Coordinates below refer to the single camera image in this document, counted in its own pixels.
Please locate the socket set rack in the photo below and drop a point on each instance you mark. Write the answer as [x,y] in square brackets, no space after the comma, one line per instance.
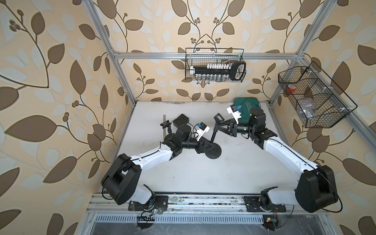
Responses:
[234,71]

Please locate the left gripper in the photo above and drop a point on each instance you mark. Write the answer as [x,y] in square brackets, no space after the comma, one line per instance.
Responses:
[200,149]

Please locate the back wire basket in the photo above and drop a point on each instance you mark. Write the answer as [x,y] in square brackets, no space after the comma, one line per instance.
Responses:
[204,56]

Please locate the black round base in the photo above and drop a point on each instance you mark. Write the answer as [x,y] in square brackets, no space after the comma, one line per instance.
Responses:
[215,152]

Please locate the small black box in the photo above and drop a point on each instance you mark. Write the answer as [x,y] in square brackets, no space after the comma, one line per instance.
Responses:
[181,120]

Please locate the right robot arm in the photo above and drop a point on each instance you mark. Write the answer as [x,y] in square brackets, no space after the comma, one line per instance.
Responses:
[316,187]

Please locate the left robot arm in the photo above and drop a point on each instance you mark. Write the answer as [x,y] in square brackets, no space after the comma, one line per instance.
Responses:
[121,179]

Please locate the wire basket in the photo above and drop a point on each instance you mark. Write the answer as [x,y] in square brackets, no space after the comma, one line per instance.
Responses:
[204,56]
[332,102]

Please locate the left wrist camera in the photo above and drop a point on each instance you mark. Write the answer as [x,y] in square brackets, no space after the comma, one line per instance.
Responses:
[202,129]

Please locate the red item in basket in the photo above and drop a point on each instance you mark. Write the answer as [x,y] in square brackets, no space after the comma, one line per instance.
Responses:
[291,88]

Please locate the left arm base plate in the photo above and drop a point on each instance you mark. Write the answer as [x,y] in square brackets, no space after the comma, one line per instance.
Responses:
[146,200]

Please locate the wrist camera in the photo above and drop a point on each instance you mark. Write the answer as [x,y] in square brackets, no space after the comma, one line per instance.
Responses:
[202,129]
[234,110]

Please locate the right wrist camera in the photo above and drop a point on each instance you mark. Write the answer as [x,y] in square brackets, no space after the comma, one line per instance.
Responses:
[234,110]

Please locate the black mic stand rod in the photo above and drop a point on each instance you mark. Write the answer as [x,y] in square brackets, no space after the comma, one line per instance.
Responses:
[167,125]

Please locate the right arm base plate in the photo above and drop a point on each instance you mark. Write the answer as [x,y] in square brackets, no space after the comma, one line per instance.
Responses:
[261,204]

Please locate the aluminium frame rail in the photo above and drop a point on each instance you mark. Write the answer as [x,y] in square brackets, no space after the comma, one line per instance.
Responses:
[195,204]

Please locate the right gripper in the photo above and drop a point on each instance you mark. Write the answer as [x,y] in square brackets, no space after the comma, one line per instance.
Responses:
[231,129]

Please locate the right wire basket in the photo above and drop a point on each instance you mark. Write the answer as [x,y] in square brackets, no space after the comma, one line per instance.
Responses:
[332,102]

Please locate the plastic bag in basket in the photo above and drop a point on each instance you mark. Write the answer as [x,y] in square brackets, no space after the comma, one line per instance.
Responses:
[308,107]

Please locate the green tool case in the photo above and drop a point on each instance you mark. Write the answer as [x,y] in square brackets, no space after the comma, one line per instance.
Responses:
[246,105]

